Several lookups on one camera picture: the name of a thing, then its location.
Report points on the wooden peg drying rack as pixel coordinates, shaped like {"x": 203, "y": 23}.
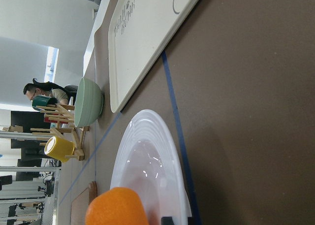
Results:
{"x": 65, "y": 130}

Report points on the white round plate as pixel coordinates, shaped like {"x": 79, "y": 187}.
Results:
{"x": 148, "y": 163}

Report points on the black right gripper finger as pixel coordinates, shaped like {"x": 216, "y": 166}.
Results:
{"x": 169, "y": 221}

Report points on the yellow plastic mug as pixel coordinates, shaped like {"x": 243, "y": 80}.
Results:
{"x": 58, "y": 148}

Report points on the background standing person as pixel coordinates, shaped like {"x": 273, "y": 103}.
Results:
{"x": 64, "y": 95}

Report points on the orange fruit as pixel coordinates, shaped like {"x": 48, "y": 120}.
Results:
{"x": 118, "y": 206}

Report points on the dark green mug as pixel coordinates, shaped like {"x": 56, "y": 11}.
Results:
{"x": 41, "y": 100}

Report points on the brown wooden tray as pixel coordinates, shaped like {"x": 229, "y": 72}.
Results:
{"x": 80, "y": 204}

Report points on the cream bear tray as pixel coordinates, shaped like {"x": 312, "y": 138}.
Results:
{"x": 139, "y": 30}

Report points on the green ceramic bowl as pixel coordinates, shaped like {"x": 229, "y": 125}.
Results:
{"x": 89, "y": 103}

